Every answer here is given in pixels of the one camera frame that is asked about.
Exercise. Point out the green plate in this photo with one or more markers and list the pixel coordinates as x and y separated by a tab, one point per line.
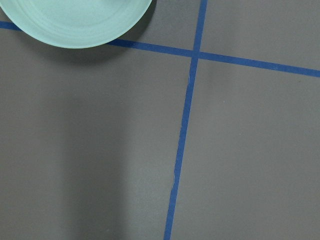
75	24

